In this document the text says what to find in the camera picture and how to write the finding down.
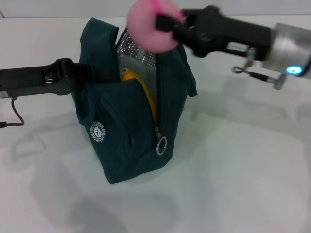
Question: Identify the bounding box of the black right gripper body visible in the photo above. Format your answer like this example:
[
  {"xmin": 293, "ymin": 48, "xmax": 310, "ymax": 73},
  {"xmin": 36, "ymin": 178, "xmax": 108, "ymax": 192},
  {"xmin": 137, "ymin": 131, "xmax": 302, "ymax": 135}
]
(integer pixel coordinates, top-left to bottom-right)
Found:
[{"xmin": 173, "ymin": 5, "xmax": 272, "ymax": 62}]

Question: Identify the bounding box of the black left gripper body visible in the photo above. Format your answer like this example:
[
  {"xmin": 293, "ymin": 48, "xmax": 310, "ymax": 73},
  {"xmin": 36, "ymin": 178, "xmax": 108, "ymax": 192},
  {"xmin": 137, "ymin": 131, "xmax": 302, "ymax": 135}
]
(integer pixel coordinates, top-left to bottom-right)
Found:
[{"xmin": 0, "ymin": 58, "xmax": 76, "ymax": 100}]

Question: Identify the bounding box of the pink ball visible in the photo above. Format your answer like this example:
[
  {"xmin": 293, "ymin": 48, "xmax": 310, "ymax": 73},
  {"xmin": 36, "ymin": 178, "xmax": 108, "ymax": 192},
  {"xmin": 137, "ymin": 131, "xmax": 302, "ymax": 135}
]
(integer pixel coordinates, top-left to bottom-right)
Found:
[{"xmin": 127, "ymin": 0, "xmax": 185, "ymax": 54}]

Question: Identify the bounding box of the yellow banana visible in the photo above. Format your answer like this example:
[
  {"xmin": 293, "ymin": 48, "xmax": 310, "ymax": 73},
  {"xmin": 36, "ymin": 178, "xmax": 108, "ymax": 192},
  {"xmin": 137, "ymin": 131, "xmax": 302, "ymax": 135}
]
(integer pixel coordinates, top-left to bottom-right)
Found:
[{"xmin": 121, "ymin": 67, "xmax": 158, "ymax": 122}]

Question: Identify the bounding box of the dark teal lunch bag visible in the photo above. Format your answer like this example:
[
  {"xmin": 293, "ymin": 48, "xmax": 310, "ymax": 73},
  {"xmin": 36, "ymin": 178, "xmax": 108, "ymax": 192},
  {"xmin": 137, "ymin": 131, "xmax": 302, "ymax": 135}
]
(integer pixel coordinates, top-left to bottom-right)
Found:
[{"xmin": 71, "ymin": 17, "xmax": 199, "ymax": 185}]

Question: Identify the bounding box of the grey left gripper cable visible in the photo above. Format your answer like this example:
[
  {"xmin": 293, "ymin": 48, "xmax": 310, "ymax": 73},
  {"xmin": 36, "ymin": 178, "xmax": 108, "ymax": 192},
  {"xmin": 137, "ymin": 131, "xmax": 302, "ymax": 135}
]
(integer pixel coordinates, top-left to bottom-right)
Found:
[{"xmin": 0, "ymin": 95, "xmax": 25, "ymax": 130}]

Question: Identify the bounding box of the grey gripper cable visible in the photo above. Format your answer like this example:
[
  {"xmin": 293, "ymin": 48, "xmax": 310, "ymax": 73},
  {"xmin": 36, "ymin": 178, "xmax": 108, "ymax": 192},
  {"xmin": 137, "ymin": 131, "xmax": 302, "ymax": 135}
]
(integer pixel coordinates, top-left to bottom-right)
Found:
[
  {"xmin": 232, "ymin": 47, "xmax": 289, "ymax": 91},
  {"xmin": 0, "ymin": 95, "xmax": 25, "ymax": 130}
]

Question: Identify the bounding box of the grey right gripper cable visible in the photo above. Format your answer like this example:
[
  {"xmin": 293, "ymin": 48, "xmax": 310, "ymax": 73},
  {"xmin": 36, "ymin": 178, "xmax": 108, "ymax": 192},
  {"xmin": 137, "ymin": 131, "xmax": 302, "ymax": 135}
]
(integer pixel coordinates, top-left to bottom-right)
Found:
[{"xmin": 232, "ymin": 47, "xmax": 289, "ymax": 91}]

